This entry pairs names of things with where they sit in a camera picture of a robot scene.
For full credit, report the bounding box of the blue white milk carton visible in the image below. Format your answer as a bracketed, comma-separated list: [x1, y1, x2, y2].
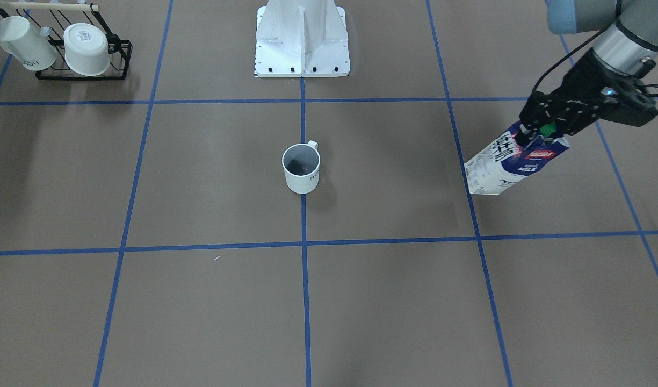
[464, 124, 571, 195]

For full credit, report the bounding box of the white bowl in rack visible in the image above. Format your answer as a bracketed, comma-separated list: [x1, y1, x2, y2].
[63, 24, 110, 76]

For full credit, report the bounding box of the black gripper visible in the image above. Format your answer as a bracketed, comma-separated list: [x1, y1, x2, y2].
[515, 49, 658, 148]

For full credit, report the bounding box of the black wire cup rack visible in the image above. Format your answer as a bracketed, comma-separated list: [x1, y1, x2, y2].
[0, 1, 133, 81]

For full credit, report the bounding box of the white mug with handle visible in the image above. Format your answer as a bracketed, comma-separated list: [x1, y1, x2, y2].
[281, 140, 321, 195]

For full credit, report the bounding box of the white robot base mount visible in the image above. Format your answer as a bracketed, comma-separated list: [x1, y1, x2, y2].
[254, 1, 351, 78]

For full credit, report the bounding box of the white mug lying in rack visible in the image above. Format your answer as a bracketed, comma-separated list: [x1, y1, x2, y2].
[0, 16, 58, 71]

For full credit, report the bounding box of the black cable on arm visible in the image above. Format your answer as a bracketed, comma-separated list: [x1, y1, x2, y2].
[530, 0, 625, 97]

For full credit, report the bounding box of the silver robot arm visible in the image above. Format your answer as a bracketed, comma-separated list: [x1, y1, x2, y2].
[516, 1, 658, 147]

